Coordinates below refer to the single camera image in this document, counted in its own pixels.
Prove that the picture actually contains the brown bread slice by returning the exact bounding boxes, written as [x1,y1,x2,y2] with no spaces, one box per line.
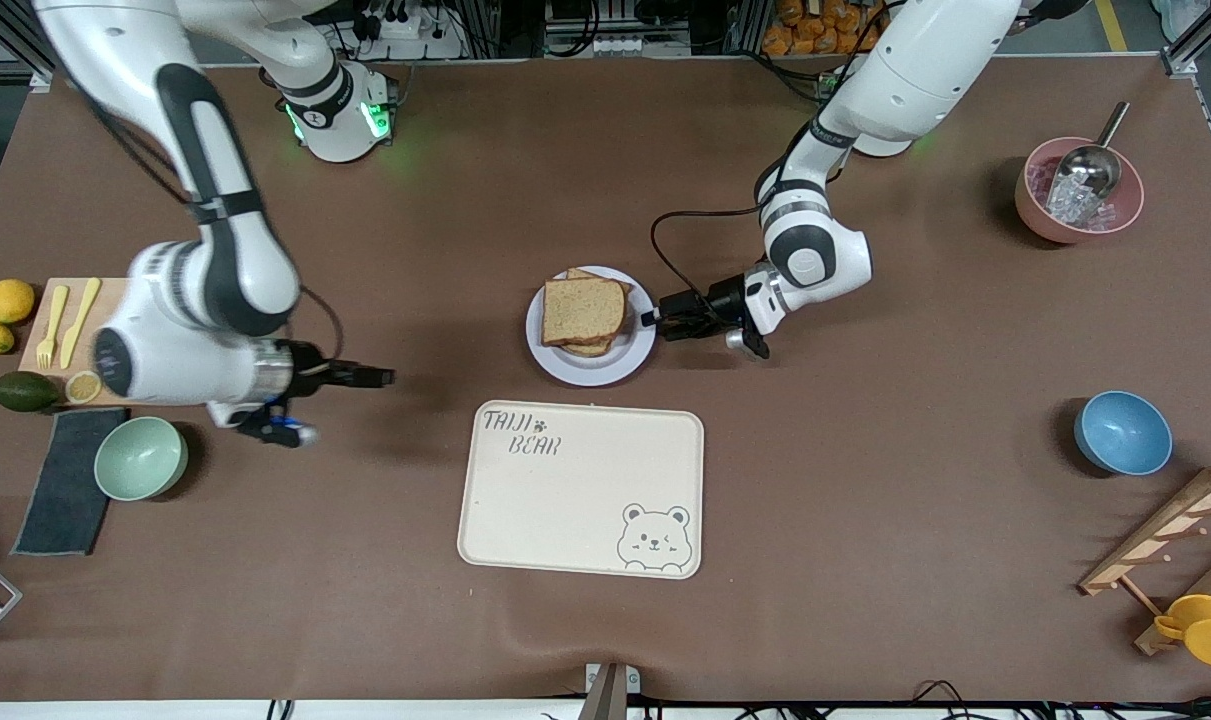
[541,277,630,348]
[563,267,634,358]

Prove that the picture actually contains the pale lavender round plate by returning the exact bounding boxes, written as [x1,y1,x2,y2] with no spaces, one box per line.
[525,265,658,388]

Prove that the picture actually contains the mint green bowl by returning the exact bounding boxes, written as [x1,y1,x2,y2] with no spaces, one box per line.
[93,416,189,502]

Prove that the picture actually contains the wooden cutting board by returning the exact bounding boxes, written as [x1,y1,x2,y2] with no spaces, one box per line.
[17,277,136,408]

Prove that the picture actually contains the cream bear print tray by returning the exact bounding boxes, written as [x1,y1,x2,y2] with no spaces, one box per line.
[457,400,705,580]

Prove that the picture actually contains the yellow plastic knife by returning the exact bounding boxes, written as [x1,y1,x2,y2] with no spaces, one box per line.
[59,278,103,370]

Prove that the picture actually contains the yellow plastic fork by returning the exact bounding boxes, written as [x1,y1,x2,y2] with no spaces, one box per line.
[35,285,69,370]

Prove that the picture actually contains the dark grey cloth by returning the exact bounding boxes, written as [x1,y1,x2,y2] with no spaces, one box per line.
[10,407,129,557]

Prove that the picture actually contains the green avocado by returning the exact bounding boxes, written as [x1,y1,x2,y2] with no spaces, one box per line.
[0,371,60,414]

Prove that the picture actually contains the orange snack bags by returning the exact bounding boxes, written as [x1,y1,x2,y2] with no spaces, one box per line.
[762,0,888,57]

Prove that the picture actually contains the pink bowl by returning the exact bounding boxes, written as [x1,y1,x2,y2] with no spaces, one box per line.
[1014,136,1146,245]

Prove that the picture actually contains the white power strip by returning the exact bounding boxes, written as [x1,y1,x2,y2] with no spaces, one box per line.
[350,12,466,61]

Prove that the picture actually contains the clear ice cubes pile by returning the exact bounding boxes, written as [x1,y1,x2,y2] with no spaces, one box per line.
[1030,160,1116,229]

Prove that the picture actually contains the metal scoop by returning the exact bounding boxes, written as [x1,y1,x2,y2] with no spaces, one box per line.
[1048,100,1132,201]

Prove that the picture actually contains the blue bowl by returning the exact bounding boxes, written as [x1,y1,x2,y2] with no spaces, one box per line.
[1073,390,1174,477]

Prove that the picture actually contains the wooden rack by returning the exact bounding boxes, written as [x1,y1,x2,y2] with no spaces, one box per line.
[1078,462,1211,656]

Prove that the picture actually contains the yellow cup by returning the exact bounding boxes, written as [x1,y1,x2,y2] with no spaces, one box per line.
[1153,594,1211,669]

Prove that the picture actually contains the grey camera mount pole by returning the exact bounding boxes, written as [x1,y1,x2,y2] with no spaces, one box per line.
[577,662,642,720]

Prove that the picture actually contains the aluminium frame post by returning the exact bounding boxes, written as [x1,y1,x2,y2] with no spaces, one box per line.
[1160,0,1211,79]
[0,0,56,89]

